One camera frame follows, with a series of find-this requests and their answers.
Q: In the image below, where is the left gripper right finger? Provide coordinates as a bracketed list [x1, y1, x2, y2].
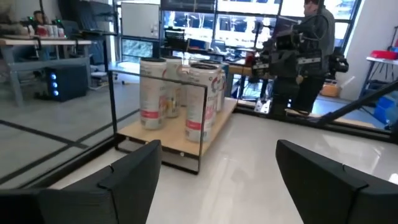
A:
[275, 139, 398, 224]

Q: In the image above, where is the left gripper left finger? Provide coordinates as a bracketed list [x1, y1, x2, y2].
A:
[0, 139, 163, 224]

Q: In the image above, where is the blue plastic bin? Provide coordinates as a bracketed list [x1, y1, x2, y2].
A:
[372, 95, 398, 126]

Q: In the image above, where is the orange box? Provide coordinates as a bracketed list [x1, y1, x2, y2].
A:
[319, 83, 340, 98]

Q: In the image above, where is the black computer with blue lights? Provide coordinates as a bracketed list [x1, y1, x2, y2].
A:
[45, 64, 90, 103]

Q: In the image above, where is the red flat case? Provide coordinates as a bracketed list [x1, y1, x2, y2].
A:
[369, 49, 398, 60]

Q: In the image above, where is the grey metal stand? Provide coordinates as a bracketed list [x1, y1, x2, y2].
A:
[0, 36, 94, 108]

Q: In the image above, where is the white board panel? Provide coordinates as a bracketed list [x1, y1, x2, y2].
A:
[120, 1, 160, 40]

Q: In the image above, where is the wooden shelf with black frame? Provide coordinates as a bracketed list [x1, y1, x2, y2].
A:
[102, 39, 239, 175]

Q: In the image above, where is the black metal table frame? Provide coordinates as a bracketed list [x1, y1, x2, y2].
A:
[0, 79, 398, 189]

